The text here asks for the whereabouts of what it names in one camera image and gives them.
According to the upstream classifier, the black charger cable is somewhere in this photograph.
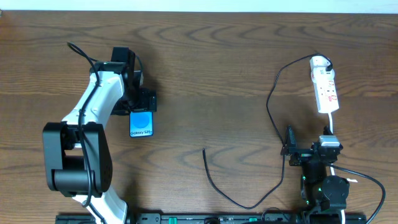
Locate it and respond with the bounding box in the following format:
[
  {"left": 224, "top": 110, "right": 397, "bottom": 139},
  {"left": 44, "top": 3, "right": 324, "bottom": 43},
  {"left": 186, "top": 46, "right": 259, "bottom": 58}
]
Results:
[{"left": 201, "top": 53, "right": 334, "bottom": 210}]

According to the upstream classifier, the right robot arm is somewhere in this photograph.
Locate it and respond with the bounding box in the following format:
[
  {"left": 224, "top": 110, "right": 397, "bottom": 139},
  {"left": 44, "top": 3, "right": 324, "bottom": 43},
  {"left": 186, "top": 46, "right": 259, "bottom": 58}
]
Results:
[{"left": 281, "top": 126, "right": 349, "bottom": 223}]

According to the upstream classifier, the white power strip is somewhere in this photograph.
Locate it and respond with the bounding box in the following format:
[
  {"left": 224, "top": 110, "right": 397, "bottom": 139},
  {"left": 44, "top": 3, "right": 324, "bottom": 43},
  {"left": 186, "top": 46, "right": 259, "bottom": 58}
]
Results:
[{"left": 310, "top": 55, "right": 339, "bottom": 114}]

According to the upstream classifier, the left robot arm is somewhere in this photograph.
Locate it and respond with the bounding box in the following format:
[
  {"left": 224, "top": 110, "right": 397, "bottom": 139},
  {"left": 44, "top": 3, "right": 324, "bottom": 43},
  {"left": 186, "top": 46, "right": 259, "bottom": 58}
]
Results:
[{"left": 42, "top": 42, "right": 157, "bottom": 223}]

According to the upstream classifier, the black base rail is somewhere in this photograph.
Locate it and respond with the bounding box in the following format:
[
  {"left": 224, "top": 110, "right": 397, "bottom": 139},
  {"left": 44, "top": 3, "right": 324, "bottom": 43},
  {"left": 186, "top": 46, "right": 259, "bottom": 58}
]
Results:
[{"left": 55, "top": 212, "right": 367, "bottom": 224}]

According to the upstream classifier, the blue Galaxy smartphone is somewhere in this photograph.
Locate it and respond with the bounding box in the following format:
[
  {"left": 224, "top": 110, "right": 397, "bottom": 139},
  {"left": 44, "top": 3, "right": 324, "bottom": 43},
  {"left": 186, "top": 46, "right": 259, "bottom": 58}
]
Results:
[{"left": 129, "top": 112, "right": 153, "bottom": 138}]

